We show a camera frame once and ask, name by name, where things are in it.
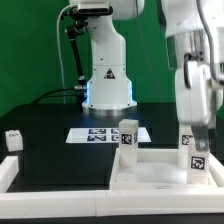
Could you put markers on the white square table top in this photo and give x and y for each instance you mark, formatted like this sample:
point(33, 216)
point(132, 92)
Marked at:
point(155, 169)

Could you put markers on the white fence wall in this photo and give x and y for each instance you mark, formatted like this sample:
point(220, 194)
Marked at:
point(217, 171)
point(110, 203)
point(9, 168)

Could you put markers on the black camera stand pole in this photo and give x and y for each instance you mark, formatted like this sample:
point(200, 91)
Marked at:
point(73, 31)

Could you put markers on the white fence front wall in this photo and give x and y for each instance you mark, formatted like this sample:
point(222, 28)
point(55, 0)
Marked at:
point(110, 203)

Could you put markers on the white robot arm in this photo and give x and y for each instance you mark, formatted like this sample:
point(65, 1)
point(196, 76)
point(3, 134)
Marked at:
point(195, 27)

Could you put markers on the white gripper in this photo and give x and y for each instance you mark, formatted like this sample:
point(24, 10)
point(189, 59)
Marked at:
point(198, 98)

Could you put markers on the white fence left wall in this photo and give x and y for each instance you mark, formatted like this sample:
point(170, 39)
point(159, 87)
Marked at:
point(9, 168)

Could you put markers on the marker sheet with tags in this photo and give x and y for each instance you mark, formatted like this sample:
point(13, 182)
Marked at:
point(101, 135)

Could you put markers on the white fence right wall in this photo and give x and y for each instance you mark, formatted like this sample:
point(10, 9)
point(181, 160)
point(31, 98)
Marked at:
point(217, 171)

